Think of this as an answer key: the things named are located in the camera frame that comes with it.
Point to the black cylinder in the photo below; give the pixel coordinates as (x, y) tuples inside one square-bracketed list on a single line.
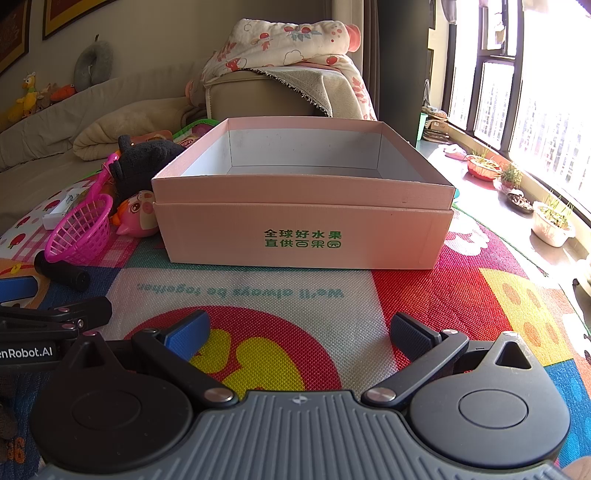
[(60, 272)]

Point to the floral printed quilt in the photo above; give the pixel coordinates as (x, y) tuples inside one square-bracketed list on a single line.
[(286, 41)]

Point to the small cardboard box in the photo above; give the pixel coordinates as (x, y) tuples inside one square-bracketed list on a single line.
[(436, 124)]

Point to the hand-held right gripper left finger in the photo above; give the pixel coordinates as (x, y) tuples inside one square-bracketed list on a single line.
[(187, 331)]

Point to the grey towel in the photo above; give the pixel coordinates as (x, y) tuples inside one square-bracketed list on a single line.
[(314, 87)]

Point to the white plant pot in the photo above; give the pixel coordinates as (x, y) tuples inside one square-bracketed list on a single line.
[(551, 228)]

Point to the pink cloth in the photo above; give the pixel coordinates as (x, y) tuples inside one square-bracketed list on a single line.
[(455, 153)]

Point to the pink cardboard box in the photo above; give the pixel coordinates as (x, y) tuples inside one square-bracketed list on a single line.
[(300, 217)]

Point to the dark shallow bowl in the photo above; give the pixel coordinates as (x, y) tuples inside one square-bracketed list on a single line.
[(519, 203)]

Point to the pink plush toy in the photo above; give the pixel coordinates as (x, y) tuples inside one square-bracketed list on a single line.
[(194, 94)]

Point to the colourful play mat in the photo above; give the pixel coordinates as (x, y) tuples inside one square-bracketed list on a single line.
[(277, 295)]

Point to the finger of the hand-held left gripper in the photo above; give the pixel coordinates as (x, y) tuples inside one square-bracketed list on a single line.
[(69, 313), (16, 288)]

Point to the black plush toy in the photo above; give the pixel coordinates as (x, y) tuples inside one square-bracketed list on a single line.
[(147, 157)]

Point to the pink toy basket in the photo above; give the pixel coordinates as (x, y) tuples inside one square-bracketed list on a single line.
[(99, 230)]

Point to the green rimmed pink toy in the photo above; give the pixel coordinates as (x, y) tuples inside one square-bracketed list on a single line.
[(198, 127)]

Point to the small plant pot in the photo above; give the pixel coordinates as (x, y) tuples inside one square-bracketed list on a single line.
[(510, 177)]

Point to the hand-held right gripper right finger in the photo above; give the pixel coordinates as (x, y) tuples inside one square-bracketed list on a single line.
[(411, 336)]

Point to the white flat box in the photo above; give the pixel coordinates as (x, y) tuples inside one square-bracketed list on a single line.
[(69, 203)]

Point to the yellow plush toy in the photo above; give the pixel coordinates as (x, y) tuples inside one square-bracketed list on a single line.
[(27, 99)]

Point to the grey neck pillow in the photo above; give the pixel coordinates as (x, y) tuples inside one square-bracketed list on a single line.
[(104, 60)]

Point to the red plant pot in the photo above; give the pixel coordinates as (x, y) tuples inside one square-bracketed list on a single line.
[(482, 168)]

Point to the grey sofa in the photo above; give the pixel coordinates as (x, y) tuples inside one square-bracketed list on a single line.
[(46, 147)]

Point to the pink round face toy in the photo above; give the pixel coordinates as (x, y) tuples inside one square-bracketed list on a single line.
[(138, 217)]

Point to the orange plush toy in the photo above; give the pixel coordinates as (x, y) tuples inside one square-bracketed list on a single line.
[(62, 93)]

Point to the beige blanket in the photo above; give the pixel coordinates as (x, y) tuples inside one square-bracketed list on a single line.
[(129, 129)]

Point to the beige sofa armrest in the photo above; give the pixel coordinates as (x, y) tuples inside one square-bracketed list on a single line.
[(258, 97)]

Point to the dark curtain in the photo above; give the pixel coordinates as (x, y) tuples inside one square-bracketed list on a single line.
[(397, 69)]

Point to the orange snack packet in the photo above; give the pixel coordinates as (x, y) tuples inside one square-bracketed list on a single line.
[(154, 137)]

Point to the window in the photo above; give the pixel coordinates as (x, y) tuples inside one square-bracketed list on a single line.
[(517, 92)]

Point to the framed wall picture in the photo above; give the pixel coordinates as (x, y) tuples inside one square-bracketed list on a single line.
[(14, 32), (78, 14)]

